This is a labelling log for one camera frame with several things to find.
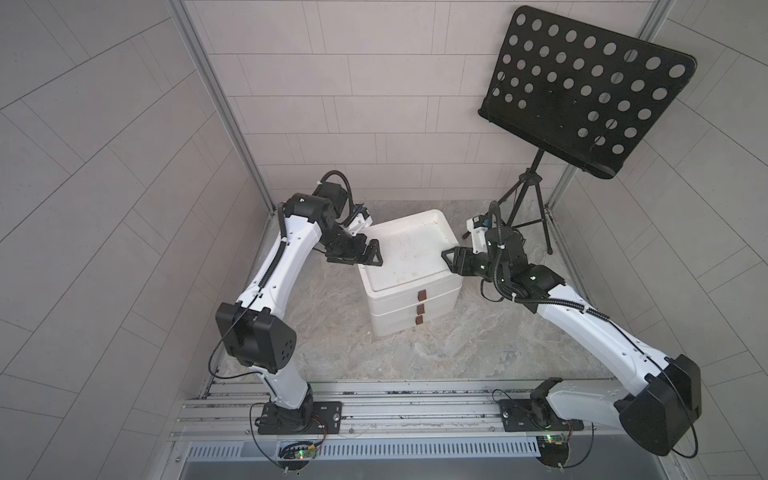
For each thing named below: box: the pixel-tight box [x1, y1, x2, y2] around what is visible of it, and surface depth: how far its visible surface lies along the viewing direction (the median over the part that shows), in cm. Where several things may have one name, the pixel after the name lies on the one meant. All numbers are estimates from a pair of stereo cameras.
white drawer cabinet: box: [358, 209, 463, 337], surface depth 76 cm
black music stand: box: [462, 5, 697, 255], surface depth 67 cm
